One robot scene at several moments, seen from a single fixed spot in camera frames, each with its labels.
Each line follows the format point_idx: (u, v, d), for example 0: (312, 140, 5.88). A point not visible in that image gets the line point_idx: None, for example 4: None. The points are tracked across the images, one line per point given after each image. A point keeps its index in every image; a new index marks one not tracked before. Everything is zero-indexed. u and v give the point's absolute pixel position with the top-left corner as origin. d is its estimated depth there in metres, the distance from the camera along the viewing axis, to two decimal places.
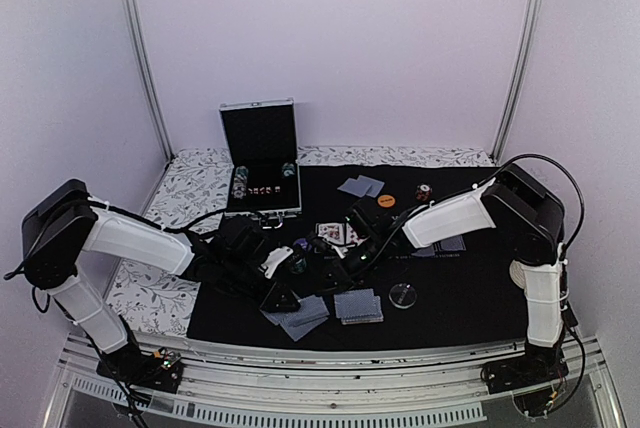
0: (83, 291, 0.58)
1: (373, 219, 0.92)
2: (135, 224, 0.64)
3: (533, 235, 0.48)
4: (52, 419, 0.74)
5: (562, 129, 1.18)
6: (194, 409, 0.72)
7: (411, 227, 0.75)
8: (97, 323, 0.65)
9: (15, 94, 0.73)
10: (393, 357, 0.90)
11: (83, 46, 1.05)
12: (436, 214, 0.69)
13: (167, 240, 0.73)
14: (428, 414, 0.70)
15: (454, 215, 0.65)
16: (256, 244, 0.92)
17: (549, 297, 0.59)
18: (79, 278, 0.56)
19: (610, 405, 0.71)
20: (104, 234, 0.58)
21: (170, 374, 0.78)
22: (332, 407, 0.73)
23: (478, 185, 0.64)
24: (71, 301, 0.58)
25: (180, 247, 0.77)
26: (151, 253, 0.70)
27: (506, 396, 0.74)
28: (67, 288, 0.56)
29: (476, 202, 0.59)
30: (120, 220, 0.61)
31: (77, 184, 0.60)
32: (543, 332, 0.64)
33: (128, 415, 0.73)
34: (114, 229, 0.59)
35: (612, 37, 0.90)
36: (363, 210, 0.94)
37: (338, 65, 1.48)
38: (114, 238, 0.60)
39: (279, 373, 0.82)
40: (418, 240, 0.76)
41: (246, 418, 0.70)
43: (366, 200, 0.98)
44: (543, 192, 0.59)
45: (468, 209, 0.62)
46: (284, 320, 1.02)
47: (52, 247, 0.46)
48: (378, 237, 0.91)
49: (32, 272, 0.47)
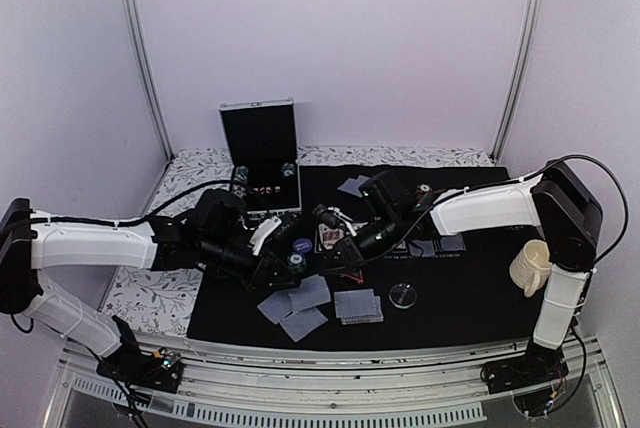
0: (57, 306, 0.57)
1: (397, 196, 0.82)
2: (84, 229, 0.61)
3: (578, 240, 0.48)
4: (52, 419, 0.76)
5: (561, 129, 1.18)
6: (194, 408, 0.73)
7: (441, 212, 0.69)
8: (84, 331, 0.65)
9: (15, 93, 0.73)
10: (393, 357, 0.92)
11: (84, 47, 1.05)
12: (472, 203, 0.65)
13: (125, 237, 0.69)
14: (428, 414, 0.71)
15: (493, 207, 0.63)
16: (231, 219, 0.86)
17: (568, 303, 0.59)
18: (44, 296, 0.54)
19: (610, 405, 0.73)
20: (51, 249, 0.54)
21: (170, 374, 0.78)
22: (333, 407, 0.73)
23: (523, 179, 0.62)
24: (49, 316, 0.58)
25: (140, 241, 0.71)
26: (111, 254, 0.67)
27: (506, 395, 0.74)
28: (38, 307, 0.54)
29: (524, 198, 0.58)
30: (65, 230, 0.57)
31: (22, 203, 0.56)
32: (550, 334, 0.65)
33: (129, 415, 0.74)
34: (61, 242, 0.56)
35: (611, 37, 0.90)
36: (384, 186, 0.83)
37: (337, 65, 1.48)
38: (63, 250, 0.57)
39: (279, 372, 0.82)
40: (444, 226, 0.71)
41: (246, 418, 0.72)
43: (387, 173, 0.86)
44: (584, 195, 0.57)
45: (512, 203, 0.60)
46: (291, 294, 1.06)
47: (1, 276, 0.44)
48: (399, 219, 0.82)
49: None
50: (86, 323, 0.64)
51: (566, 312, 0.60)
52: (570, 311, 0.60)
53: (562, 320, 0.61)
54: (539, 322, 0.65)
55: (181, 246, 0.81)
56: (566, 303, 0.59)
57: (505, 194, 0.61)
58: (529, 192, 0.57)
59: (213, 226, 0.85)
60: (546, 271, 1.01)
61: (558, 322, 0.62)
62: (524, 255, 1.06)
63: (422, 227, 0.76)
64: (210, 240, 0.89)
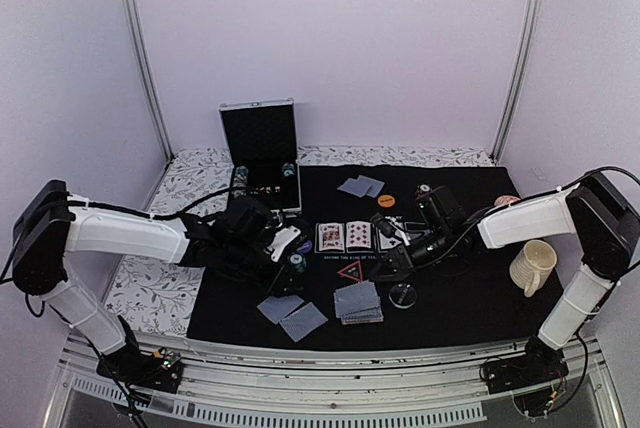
0: (77, 296, 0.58)
1: (449, 210, 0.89)
2: (118, 219, 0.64)
3: (613, 244, 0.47)
4: (52, 419, 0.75)
5: (561, 129, 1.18)
6: (195, 409, 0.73)
7: (487, 225, 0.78)
8: (95, 324, 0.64)
9: (15, 94, 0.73)
10: (393, 357, 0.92)
11: (84, 47, 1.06)
12: (516, 214, 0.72)
13: (157, 230, 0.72)
14: (428, 414, 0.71)
15: (534, 217, 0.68)
16: (261, 225, 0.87)
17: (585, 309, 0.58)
18: (68, 283, 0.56)
19: (610, 405, 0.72)
20: (87, 231, 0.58)
21: (170, 374, 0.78)
22: (332, 407, 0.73)
23: (561, 189, 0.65)
24: (65, 305, 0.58)
25: (171, 235, 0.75)
26: (141, 245, 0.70)
27: (506, 396, 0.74)
28: (58, 293, 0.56)
29: (560, 204, 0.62)
30: (102, 216, 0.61)
31: (56, 186, 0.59)
32: (559, 335, 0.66)
33: (129, 415, 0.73)
34: (97, 227, 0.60)
35: (612, 36, 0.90)
36: (439, 201, 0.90)
37: (337, 65, 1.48)
38: (98, 235, 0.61)
39: (279, 372, 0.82)
40: (490, 239, 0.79)
41: (246, 418, 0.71)
43: (444, 189, 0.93)
44: (624, 204, 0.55)
45: (552, 210, 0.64)
46: (334, 298, 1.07)
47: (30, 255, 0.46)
48: (450, 232, 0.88)
49: (21, 278, 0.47)
50: (97, 317, 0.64)
51: (578, 317, 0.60)
52: (584, 317, 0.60)
53: (571, 323, 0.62)
54: (549, 319, 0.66)
55: (210, 245, 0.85)
56: (581, 309, 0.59)
57: (544, 202, 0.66)
58: (563, 198, 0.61)
59: (243, 229, 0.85)
60: (546, 271, 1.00)
61: (566, 323, 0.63)
62: (524, 255, 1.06)
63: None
64: (236, 243, 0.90)
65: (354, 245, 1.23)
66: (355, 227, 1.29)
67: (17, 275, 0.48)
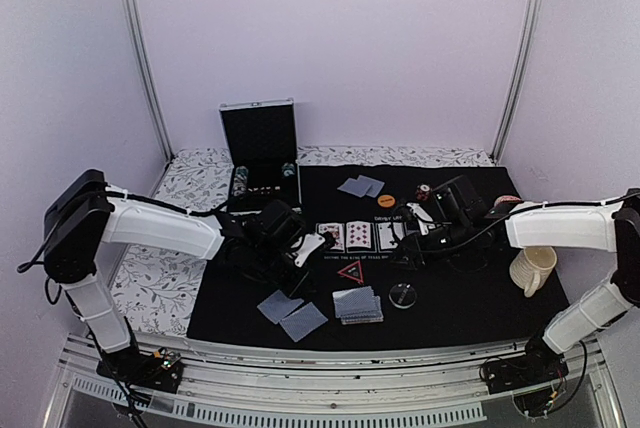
0: (98, 291, 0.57)
1: (468, 200, 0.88)
2: (159, 213, 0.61)
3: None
4: (52, 419, 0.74)
5: (561, 129, 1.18)
6: (194, 409, 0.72)
7: (517, 223, 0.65)
8: (104, 322, 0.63)
9: (15, 94, 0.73)
10: (392, 357, 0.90)
11: (83, 46, 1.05)
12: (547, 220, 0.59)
13: (198, 227, 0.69)
14: (428, 414, 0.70)
15: (567, 228, 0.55)
16: (292, 231, 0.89)
17: (597, 321, 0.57)
18: (94, 277, 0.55)
19: (610, 406, 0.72)
20: (124, 224, 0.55)
21: (170, 374, 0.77)
22: (333, 407, 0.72)
23: (607, 202, 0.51)
24: (84, 298, 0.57)
25: (208, 232, 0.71)
26: (182, 241, 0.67)
27: (505, 396, 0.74)
28: (82, 285, 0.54)
29: (603, 223, 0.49)
30: (140, 208, 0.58)
31: (94, 175, 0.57)
32: (565, 340, 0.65)
33: (129, 415, 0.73)
34: (136, 220, 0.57)
35: (613, 35, 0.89)
36: (458, 190, 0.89)
37: (337, 65, 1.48)
38: (136, 228, 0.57)
39: (279, 372, 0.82)
40: (516, 238, 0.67)
41: (246, 418, 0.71)
43: (465, 182, 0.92)
44: None
45: (588, 225, 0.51)
46: (335, 299, 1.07)
47: (67, 242, 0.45)
48: (470, 225, 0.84)
49: (50, 265, 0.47)
50: (111, 315, 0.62)
51: (587, 326, 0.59)
52: (593, 328, 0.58)
53: (577, 330, 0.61)
54: (556, 324, 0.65)
55: (244, 244, 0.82)
56: (592, 320, 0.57)
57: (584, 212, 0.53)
58: (610, 216, 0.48)
59: (276, 232, 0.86)
60: (546, 272, 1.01)
61: (572, 329, 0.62)
62: (524, 255, 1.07)
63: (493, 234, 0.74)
64: (266, 246, 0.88)
65: (355, 245, 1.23)
66: (356, 227, 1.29)
67: (50, 262, 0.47)
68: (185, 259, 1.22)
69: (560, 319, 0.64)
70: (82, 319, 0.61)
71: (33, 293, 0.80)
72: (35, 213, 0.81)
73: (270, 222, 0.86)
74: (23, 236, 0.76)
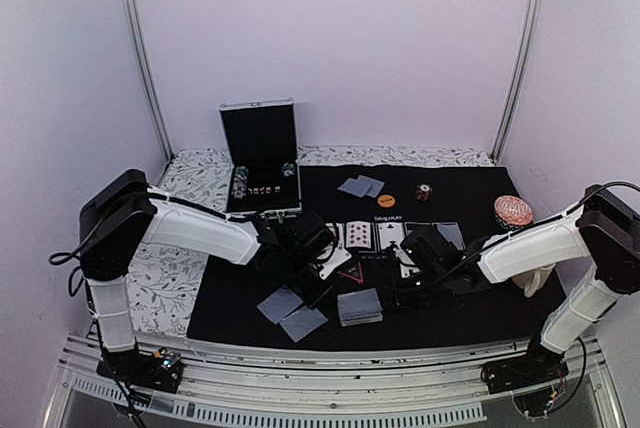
0: (121, 291, 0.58)
1: (439, 248, 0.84)
2: (196, 214, 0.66)
3: (630, 262, 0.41)
4: (52, 419, 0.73)
5: (562, 128, 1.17)
6: (194, 409, 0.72)
7: (488, 262, 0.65)
8: (115, 322, 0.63)
9: (14, 94, 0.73)
10: (393, 357, 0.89)
11: (83, 45, 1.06)
12: (517, 248, 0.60)
13: (231, 230, 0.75)
14: (427, 414, 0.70)
15: (539, 247, 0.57)
16: (325, 243, 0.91)
17: (591, 316, 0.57)
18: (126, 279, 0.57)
19: (610, 405, 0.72)
20: (167, 225, 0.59)
21: (170, 374, 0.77)
22: (333, 407, 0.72)
23: (566, 214, 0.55)
24: (108, 295, 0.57)
25: (244, 237, 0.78)
26: (216, 242, 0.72)
27: (505, 396, 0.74)
28: (112, 284, 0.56)
29: (569, 233, 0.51)
30: (182, 212, 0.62)
31: (135, 175, 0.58)
32: (564, 339, 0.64)
33: (128, 415, 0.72)
34: (177, 223, 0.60)
35: (613, 34, 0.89)
36: (428, 242, 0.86)
37: (336, 64, 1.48)
38: (176, 230, 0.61)
39: (279, 373, 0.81)
40: (494, 275, 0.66)
41: (246, 418, 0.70)
43: (430, 228, 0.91)
44: (629, 212, 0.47)
45: (557, 240, 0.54)
46: (339, 299, 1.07)
47: (109, 240, 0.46)
48: (444, 269, 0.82)
49: (91, 262, 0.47)
50: (124, 316, 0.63)
51: (582, 321, 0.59)
52: (588, 323, 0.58)
53: (575, 328, 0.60)
54: (551, 323, 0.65)
55: (277, 251, 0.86)
56: (587, 315, 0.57)
57: (548, 229, 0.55)
58: (573, 226, 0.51)
59: (309, 244, 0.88)
60: (546, 272, 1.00)
61: (569, 328, 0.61)
62: None
63: (471, 281, 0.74)
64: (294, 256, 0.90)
65: (355, 245, 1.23)
66: (355, 227, 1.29)
67: (87, 259, 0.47)
68: (185, 259, 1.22)
69: (553, 319, 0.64)
70: (93, 316, 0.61)
71: (33, 294, 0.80)
72: (34, 215, 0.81)
73: (302, 233, 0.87)
74: (22, 237, 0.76)
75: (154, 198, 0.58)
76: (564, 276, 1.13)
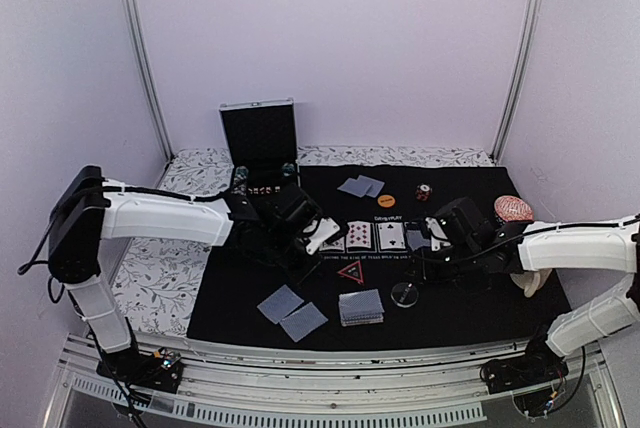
0: (101, 291, 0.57)
1: (478, 225, 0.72)
2: (159, 200, 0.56)
3: None
4: (52, 418, 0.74)
5: (562, 128, 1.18)
6: (195, 409, 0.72)
7: (529, 250, 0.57)
8: (106, 322, 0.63)
9: (15, 94, 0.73)
10: (392, 357, 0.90)
11: (84, 45, 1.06)
12: (559, 244, 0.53)
13: (199, 210, 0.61)
14: (428, 414, 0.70)
15: (585, 248, 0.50)
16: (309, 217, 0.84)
17: (603, 330, 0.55)
18: (101, 278, 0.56)
19: (610, 405, 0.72)
20: (124, 218, 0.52)
21: (170, 374, 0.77)
22: (333, 407, 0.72)
23: (625, 222, 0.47)
24: (88, 300, 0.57)
25: (215, 218, 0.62)
26: (187, 228, 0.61)
27: (505, 396, 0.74)
28: (87, 287, 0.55)
29: (623, 245, 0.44)
30: (139, 201, 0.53)
31: (91, 172, 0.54)
32: (572, 343, 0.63)
33: (129, 415, 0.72)
34: (134, 213, 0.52)
35: (613, 34, 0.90)
36: (463, 213, 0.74)
37: (336, 64, 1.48)
38: (136, 221, 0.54)
39: (279, 373, 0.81)
40: (530, 262, 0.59)
41: (246, 418, 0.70)
43: (467, 200, 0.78)
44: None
45: (604, 247, 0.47)
46: (342, 299, 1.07)
47: (66, 241, 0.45)
48: (478, 247, 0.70)
49: (54, 264, 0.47)
50: (114, 315, 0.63)
51: (594, 331, 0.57)
52: (596, 334, 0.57)
53: (584, 334, 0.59)
54: (562, 324, 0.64)
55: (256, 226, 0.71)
56: (600, 328, 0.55)
57: (599, 237, 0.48)
58: (631, 239, 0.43)
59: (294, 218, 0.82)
60: (546, 272, 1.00)
61: (578, 333, 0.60)
62: None
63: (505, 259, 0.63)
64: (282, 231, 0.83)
65: (355, 245, 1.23)
66: (355, 227, 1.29)
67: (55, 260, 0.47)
68: (185, 259, 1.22)
69: (567, 321, 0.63)
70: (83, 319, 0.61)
71: (33, 294, 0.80)
72: (34, 214, 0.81)
73: (287, 209, 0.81)
74: (22, 237, 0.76)
75: (107, 192, 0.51)
76: (564, 276, 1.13)
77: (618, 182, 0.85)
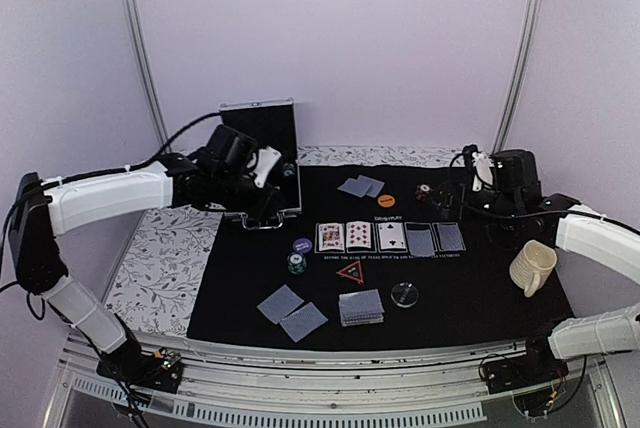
0: (76, 291, 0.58)
1: None
2: (97, 181, 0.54)
3: None
4: (52, 419, 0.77)
5: (562, 128, 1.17)
6: (195, 409, 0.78)
7: (568, 229, 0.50)
8: (93, 322, 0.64)
9: (15, 95, 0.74)
10: (393, 357, 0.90)
11: (84, 45, 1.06)
12: (596, 235, 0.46)
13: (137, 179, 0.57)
14: (428, 414, 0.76)
15: (619, 249, 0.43)
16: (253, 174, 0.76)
17: (602, 345, 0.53)
18: (70, 279, 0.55)
19: (610, 406, 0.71)
20: (68, 209, 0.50)
21: (170, 375, 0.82)
22: (333, 407, 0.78)
23: None
24: (68, 304, 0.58)
25: (153, 182, 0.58)
26: (136, 200, 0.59)
27: (505, 396, 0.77)
28: (59, 291, 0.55)
29: None
30: (77, 187, 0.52)
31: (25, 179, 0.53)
32: (570, 346, 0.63)
33: (129, 414, 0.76)
34: (77, 201, 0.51)
35: (612, 35, 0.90)
36: None
37: (336, 64, 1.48)
38: (82, 208, 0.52)
39: (279, 372, 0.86)
40: (564, 240, 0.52)
41: (246, 418, 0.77)
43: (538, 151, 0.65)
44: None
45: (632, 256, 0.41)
46: (341, 299, 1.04)
47: (28, 248, 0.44)
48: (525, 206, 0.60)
49: (20, 276, 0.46)
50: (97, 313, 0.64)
51: (596, 344, 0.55)
52: (595, 346, 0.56)
53: (584, 343, 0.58)
54: (570, 328, 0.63)
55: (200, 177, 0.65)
56: (602, 342, 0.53)
57: (629, 236, 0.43)
58: None
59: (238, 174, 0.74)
60: (546, 272, 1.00)
61: (579, 339, 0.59)
62: (523, 255, 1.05)
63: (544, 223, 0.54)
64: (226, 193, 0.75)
65: (355, 245, 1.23)
66: (355, 227, 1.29)
67: (22, 273, 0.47)
68: (185, 258, 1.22)
69: (574, 326, 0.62)
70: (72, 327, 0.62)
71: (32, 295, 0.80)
72: None
73: (226, 157, 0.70)
74: None
75: (45, 188, 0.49)
76: (565, 276, 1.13)
77: (619, 181, 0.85)
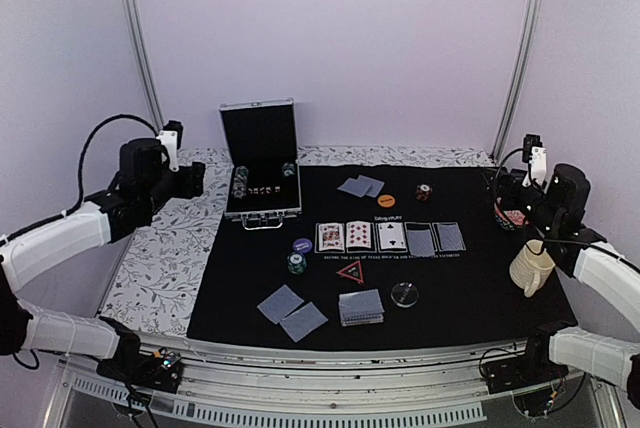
0: (52, 321, 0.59)
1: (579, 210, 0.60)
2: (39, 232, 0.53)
3: None
4: (52, 419, 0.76)
5: (562, 128, 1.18)
6: (194, 409, 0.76)
7: (588, 260, 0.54)
8: (83, 340, 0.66)
9: (16, 95, 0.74)
10: (393, 357, 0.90)
11: (84, 45, 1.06)
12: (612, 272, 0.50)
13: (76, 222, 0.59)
14: (428, 414, 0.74)
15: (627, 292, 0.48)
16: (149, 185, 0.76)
17: (594, 364, 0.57)
18: (36, 319, 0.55)
19: (610, 405, 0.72)
20: (20, 263, 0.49)
21: (170, 375, 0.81)
22: (333, 407, 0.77)
23: None
24: (50, 339, 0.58)
25: (91, 220, 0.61)
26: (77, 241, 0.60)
27: (505, 396, 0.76)
28: (37, 332, 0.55)
29: None
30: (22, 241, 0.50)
31: None
32: (566, 354, 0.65)
33: (129, 414, 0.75)
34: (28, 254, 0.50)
35: (612, 35, 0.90)
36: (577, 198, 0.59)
37: (336, 63, 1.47)
38: (32, 260, 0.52)
39: (279, 373, 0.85)
40: (581, 269, 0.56)
41: (246, 418, 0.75)
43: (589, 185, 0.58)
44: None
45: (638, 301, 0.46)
46: (342, 299, 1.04)
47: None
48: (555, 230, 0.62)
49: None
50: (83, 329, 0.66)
51: (588, 358, 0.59)
52: (586, 361, 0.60)
53: (577, 354, 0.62)
54: (571, 336, 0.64)
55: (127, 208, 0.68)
56: (594, 360, 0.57)
57: (634, 277, 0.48)
58: None
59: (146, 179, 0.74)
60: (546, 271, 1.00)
61: (573, 350, 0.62)
62: (522, 255, 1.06)
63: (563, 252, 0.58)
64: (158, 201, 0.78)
65: (355, 245, 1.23)
66: (355, 227, 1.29)
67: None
68: (185, 258, 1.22)
69: (571, 336, 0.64)
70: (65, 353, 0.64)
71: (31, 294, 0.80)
72: (35, 214, 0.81)
73: (143, 175, 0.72)
74: None
75: None
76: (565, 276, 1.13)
77: (619, 181, 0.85)
